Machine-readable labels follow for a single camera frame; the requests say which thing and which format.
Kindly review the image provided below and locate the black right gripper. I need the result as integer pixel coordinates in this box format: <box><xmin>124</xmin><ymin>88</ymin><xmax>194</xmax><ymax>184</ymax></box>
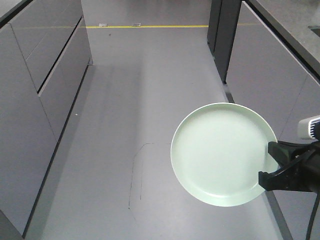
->
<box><xmin>258</xmin><ymin>141</ymin><xmax>320</xmax><ymax>193</ymax></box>

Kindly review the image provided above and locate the light green round plate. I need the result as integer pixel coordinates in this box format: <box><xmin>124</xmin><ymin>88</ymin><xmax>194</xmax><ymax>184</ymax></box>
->
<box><xmin>170</xmin><ymin>102</ymin><xmax>278</xmax><ymax>207</ymax></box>

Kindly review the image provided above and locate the grey kitchen counter cabinet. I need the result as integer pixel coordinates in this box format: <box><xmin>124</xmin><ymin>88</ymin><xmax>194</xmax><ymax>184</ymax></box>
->
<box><xmin>224</xmin><ymin>0</ymin><xmax>320</xmax><ymax>240</ymax></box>

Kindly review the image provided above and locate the dark tall cabinet column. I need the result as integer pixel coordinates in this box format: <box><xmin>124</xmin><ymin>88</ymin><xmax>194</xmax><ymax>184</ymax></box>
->
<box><xmin>207</xmin><ymin>0</ymin><xmax>241</xmax><ymax>83</ymax></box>

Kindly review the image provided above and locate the grey opposite cabinet row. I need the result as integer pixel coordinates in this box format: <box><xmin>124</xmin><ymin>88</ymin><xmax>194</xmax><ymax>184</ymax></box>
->
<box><xmin>0</xmin><ymin>0</ymin><xmax>92</xmax><ymax>240</ymax></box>

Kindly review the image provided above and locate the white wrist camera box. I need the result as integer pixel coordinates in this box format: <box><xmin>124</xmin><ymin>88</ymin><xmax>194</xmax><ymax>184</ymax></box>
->
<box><xmin>297</xmin><ymin>115</ymin><xmax>320</xmax><ymax>140</ymax></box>

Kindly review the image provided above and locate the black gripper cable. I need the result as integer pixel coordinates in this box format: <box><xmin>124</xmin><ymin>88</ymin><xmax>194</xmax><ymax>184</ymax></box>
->
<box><xmin>306</xmin><ymin>192</ymin><xmax>320</xmax><ymax>240</ymax></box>

